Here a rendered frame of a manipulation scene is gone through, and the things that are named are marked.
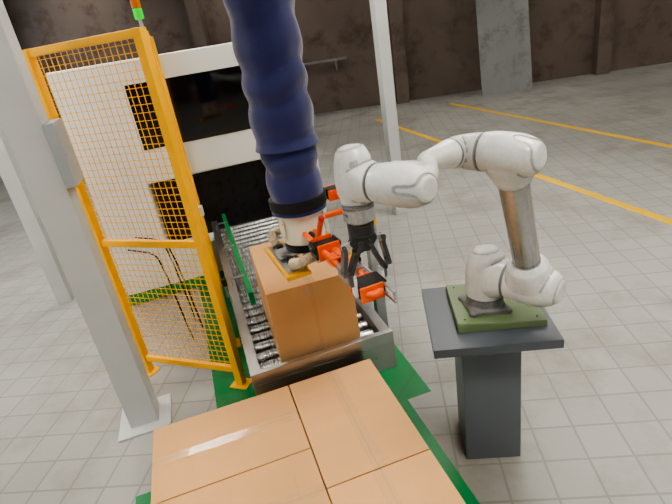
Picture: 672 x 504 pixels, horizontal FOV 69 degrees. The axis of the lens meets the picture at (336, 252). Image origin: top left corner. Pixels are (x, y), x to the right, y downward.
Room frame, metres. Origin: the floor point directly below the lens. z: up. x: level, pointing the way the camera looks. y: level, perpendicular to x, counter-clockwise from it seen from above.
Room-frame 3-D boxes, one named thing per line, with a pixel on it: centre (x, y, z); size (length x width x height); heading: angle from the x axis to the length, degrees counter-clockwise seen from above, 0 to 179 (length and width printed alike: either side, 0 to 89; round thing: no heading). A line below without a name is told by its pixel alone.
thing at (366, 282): (1.26, -0.07, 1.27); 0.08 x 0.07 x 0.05; 19
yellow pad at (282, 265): (1.80, 0.20, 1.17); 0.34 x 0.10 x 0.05; 19
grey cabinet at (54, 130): (2.41, 1.20, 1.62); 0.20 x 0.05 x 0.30; 14
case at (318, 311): (2.25, 0.21, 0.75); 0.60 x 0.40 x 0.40; 13
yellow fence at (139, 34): (2.71, 1.08, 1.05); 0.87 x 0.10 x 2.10; 66
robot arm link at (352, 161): (1.26, -0.09, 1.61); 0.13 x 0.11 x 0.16; 43
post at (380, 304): (2.58, -0.21, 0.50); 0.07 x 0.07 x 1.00; 14
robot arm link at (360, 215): (1.27, -0.08, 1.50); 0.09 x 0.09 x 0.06
